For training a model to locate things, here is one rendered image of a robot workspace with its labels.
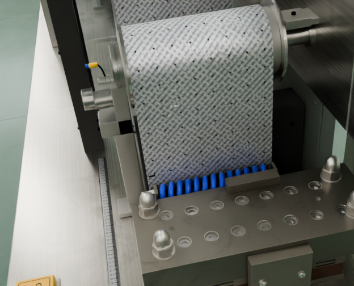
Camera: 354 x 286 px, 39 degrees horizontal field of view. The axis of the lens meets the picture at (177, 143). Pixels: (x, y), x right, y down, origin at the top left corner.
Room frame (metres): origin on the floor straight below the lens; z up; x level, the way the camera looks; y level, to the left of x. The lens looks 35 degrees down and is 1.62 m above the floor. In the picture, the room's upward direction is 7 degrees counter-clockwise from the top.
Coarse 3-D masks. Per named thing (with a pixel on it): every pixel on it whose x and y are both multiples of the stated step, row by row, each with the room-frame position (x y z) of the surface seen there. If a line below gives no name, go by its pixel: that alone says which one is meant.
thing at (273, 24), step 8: (264, 8) 0.80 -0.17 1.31; (272, 16) 0.77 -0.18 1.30; (272, 24) 0.76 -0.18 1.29; (272, 32) 0.75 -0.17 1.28; (280, 40) 0.74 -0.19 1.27; (120, 48) 0.73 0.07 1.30; (280, 48) 0.74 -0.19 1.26; (280, 56) 0.74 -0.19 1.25; (128, 88) 0.71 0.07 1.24; (128, 96) 0.72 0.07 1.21
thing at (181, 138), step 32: (192, 96) 0.72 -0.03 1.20; (224, 96) 0.72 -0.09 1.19; (256, 96) 0.73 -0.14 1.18; (160, 128) 0.71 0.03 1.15; (192, 128) 0.72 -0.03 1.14; (224, 128) 0.72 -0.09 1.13; (256, 128) 0.73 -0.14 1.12; (160, 160) 0.71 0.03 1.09; (192, 160) 0.72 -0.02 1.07; (224, 160) 0.72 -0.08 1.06; (256, 160) 0.73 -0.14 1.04
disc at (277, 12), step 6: (264, 0) 0.83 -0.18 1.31; (270, 0) 0.80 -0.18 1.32; (270, 6) 0.80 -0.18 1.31; (276, 6) 0.77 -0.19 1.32; (276, 12) 0.77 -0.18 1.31; (276, 18) 0.77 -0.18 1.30; (282, 18) 0.75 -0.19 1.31; (282, 24) 0.74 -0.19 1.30; (282, 30) 0.74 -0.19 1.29; (282, 36) 0.74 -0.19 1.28; (282, 42) 0.74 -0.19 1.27; (282, 48) 0.74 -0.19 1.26; (282, 54) 0.74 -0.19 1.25; (282, 60) 0.74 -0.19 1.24; (282, 66) 0.74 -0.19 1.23; (276, 72) 0.76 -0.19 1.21; (282, 72) 0.73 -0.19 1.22; (276, 78) 0.76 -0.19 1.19; (282, 78) 0.74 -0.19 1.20
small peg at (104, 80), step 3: (111, 75) 0.76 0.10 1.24; (99, 78) 0.76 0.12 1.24; (102, 78) 0.76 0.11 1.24; (105, 78) 0.76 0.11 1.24; (108, 78) 0.75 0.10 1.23; (111, 78) 0.75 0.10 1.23; (99, 81) 0.75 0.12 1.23; (102, 81) 0.75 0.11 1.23; (105, 81) 0.75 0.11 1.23; (108, 81) 0.75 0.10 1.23; (111, 81) 0.75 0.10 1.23; (114, 81) 0.75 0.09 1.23; (99, 84) 0.75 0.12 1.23; (102, 84) 0.75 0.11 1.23; (105, 84) 0.75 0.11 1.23; (108, 84) 0.76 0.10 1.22
